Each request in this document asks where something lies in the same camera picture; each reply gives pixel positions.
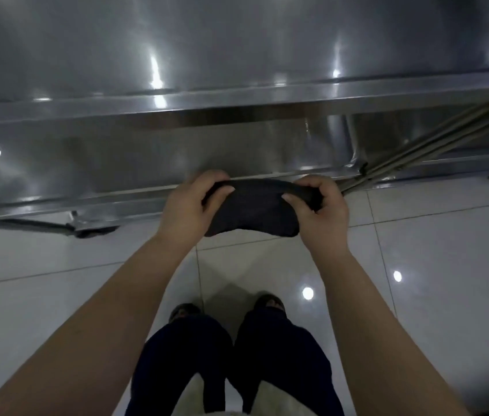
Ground person's left hand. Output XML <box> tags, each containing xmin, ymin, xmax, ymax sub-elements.
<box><xmin>156</xmin><ymin>170</ymin><xmax>235</xmax><ymax>252</ymax></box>

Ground person's left shoe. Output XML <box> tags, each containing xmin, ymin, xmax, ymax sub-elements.
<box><xmin>168</xmin><ymin>303</ymin><xmax>202</xmax><ymax>324</ymax></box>

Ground person's right forearm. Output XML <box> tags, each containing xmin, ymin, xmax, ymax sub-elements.
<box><xmin>314</xmin><ymin>249</ymin><xmax>470</xmax><ymax>416</ymax></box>

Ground black cloth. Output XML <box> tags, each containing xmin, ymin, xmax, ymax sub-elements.
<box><xmin>202</xmin><ymin>179</ymin><xmax>324</xmax><ymax>238</ymax></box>

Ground person's left forearm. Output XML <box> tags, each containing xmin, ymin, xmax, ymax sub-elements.
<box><xmin>0</xmin><ymin>234</ymin><xmax>197</xmax><ymax>416</ymax></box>

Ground person's right shoe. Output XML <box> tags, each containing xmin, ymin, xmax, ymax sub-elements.
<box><xmin>255</xmin><ymin>295</ymin><xmax>287</xmax><ymax>315</ymax></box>

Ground person's shoe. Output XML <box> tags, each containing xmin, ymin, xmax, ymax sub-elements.
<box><xmin>255</xmin><ymin>295</ymin><xmax>287</xmax><ymax>315</ymax></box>
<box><xmin>168</xmin><ymin>303</ymin><xmax>202</xmax><ymax>324</ymax></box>

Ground person's right hand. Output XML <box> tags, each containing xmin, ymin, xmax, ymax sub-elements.
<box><xmin>281</xmin><ymin>175</ymin><xmax>350</xmax><ymax>261</ymax></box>

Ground stainless steel table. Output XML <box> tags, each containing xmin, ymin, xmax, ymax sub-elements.
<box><xmin>0</xmin><ymin>0</ymin><xmax>489</xmax><ymax>239</ymax></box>

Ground person's dark trousers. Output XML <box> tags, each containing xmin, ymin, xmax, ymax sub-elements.
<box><xmin>124</xmin><ymin>308</ymin><xmax>345</xmax><ymax>416</ymax></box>

